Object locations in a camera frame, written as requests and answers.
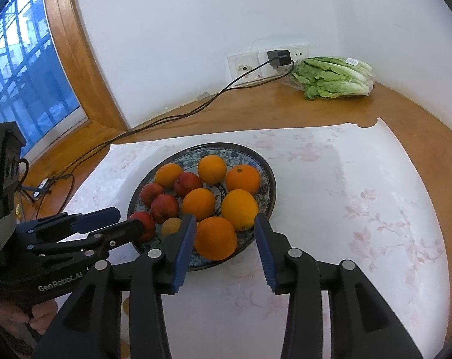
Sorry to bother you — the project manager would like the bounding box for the brown longan fruit front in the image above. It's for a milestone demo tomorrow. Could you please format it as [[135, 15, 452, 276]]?
[[122, 296, 130, 316]]

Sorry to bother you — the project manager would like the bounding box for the brown longan fruit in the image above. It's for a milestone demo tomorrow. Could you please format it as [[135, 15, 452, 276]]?
[[122, 296, 130, 316], [161, 217, 182, 238]]

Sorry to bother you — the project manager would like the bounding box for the red apple back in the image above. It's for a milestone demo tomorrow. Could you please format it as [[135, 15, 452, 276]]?
[[140, 182, 165, 208]]

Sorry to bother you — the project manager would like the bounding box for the red apple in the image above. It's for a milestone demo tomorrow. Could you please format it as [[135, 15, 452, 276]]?
[[150, 194, 179, 224], [173, 172, 203, 198], [140, 182, 165, 208], [129, 212, 156, 241]]

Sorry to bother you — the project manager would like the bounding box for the red apple front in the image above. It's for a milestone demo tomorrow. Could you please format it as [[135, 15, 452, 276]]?
[[150, 194, 179, 224]]

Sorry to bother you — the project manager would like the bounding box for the small orange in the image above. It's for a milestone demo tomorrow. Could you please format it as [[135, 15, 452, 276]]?
[[154, 163, 183, 189]]

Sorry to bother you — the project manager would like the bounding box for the large orange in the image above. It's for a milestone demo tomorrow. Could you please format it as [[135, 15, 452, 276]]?
[[194, 216, 237, 261], [181, 188, 215, 221]]

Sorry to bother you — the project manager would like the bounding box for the large yellow-orange citrus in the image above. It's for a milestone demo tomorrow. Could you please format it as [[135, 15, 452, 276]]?
[[221, 189, 259, 232]]

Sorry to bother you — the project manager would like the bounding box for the person left hand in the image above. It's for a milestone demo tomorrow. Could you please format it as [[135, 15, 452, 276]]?
[[0, 299, 58, 338]]

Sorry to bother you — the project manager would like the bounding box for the power strip on floor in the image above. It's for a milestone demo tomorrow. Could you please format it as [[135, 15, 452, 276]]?
[[32, 177, 53, 199]]

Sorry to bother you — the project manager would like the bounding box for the white floral table mat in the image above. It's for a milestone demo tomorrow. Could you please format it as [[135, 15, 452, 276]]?
[[66, 121, 449, 358]]

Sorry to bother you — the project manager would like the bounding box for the bagged green lettuce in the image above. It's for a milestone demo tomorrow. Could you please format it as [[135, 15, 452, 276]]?
[[290, 57, 374, 100]]

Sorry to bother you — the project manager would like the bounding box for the black power adapter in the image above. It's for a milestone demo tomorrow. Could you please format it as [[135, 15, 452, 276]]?
[[267, 49, 293, 69]]

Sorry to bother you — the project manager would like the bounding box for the wooden window frame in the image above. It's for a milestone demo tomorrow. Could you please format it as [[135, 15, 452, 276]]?
[[0, 0, 128, 150]]

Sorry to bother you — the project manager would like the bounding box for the small grey wall stub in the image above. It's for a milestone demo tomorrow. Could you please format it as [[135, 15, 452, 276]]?
[[196, 92, 212, 102]]

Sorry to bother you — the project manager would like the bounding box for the white wall socket plate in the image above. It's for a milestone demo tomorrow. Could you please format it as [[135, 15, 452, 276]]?
[[227, 49, 292, 87]]

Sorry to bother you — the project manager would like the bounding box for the black power cable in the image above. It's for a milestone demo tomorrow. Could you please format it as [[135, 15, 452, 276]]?
[[19, 59, 297, 217]]

